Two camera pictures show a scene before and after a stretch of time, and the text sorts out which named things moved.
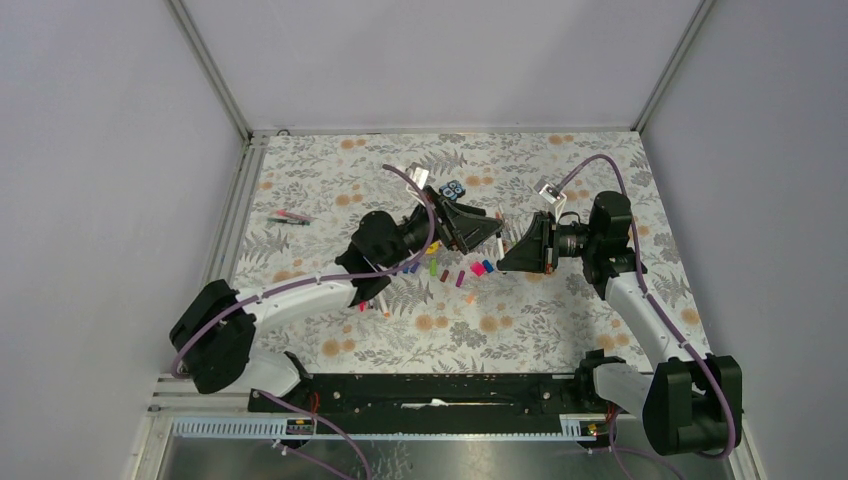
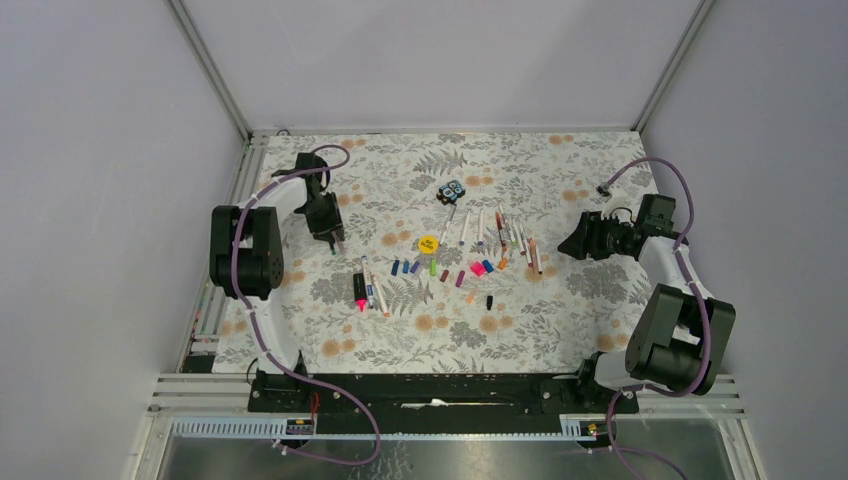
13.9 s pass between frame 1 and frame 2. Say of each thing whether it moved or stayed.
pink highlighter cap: stayed
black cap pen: moved
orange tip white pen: stayed
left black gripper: moved
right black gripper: moved
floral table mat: stayed
